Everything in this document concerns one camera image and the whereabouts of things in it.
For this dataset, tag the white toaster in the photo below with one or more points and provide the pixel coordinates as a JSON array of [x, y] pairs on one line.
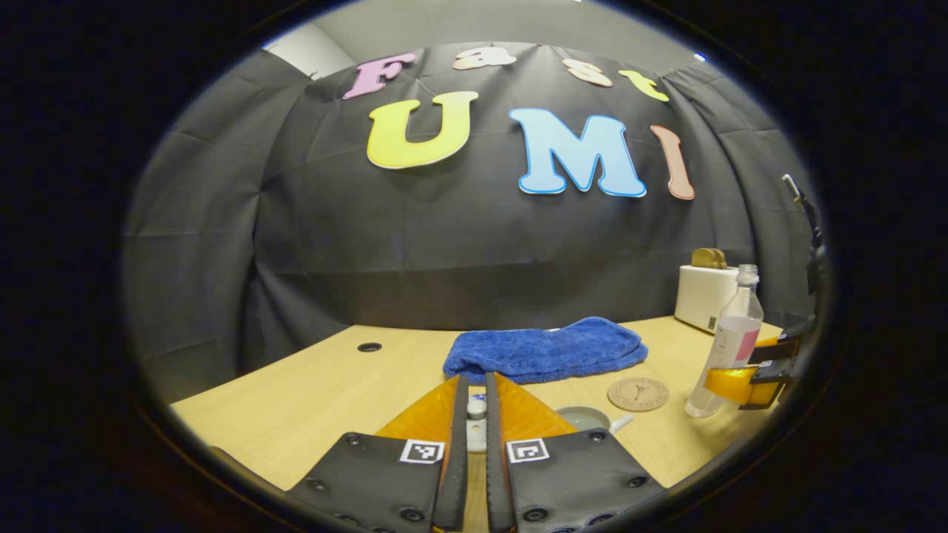
[[700, 296]]

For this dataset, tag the round cork coaster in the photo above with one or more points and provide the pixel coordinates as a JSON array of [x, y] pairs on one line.
[[638, 394]]

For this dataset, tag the white teacup lid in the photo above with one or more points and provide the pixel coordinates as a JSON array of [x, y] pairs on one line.
[[477, 429]]

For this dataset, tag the white ceramic teacup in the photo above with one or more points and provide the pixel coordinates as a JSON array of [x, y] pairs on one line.
[[585, 419]]

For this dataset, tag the black backdrop cloth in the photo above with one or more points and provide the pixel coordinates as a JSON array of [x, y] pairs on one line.
[[459, 252]]

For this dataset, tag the brown toast slice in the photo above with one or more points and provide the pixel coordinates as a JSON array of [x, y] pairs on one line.
[[720, 260], [702, 259]]

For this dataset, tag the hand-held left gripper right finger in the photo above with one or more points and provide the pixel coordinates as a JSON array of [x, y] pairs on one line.
[[498, 474]]

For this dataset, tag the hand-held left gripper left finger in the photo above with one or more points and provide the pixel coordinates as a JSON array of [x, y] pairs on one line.
[[452, 474]]

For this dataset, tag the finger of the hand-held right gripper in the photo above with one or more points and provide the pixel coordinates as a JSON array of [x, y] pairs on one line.
[[774, 372], [781, 352]]

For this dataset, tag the clear plastic water bottle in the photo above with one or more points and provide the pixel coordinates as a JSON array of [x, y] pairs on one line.
[[729, 340]]

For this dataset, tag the blue towel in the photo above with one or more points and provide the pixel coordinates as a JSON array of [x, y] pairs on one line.
[[544, 352]]

